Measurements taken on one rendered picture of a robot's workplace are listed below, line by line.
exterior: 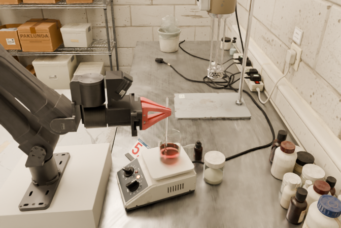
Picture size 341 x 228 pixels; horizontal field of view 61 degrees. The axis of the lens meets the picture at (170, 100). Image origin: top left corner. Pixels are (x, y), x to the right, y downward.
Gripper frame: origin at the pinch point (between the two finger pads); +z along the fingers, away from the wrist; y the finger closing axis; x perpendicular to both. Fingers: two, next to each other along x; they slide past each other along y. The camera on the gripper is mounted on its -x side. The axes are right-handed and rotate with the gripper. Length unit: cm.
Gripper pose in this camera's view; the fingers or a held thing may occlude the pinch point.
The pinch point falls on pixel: (167, 111)
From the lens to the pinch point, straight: 71.8
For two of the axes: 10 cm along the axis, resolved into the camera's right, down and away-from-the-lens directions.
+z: 9.9, -0.5, 1.6
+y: -1.7, -4.9, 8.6
